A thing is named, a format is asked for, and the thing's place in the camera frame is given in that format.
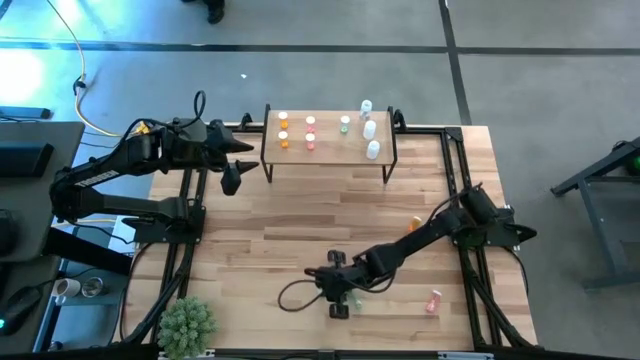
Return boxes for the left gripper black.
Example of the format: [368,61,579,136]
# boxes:
[169,118,260,176]

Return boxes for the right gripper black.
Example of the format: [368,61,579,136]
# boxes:
[314,249,386,320]

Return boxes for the person's foot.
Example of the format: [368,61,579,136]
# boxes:
[180,0,227,25]

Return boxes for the green artificial plant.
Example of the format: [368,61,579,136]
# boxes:
[156,296,220,360]

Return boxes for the metal cup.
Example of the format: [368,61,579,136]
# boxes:
[81,276,105,299]

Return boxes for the black box device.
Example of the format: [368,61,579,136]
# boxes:
[0,141,55,179]

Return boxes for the white cup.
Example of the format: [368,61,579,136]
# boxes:
[53,277,82,300]

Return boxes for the black side desk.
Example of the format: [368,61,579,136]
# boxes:
[0,121,86,264]

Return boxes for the flat black device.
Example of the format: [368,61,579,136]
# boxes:
[0,105,53,121]

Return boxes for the black computer mouse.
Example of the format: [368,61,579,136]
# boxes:
[0,285,42,337]

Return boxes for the dark metal stand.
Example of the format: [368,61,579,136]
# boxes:
[549,134,640,294]

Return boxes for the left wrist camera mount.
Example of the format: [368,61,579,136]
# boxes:
[220,164,242,197]

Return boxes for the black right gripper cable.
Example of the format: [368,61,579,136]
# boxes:
[277,278,326,314]

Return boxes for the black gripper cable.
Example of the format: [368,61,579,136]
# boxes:
[277,278,326,314]
[192,89,208,121]

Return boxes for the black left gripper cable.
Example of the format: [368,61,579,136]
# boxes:
[192,89,208,121]

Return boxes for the wooden shelf black metal frame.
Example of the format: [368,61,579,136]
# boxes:
[259,103,399,185]

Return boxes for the thin yellow cable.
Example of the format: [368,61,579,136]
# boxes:
[69,217,119,229]

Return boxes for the black aluminium table frame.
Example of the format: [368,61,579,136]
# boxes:
[119,122,539,360]

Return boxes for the yellow power cable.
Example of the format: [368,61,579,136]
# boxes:
[47,0,151,139]

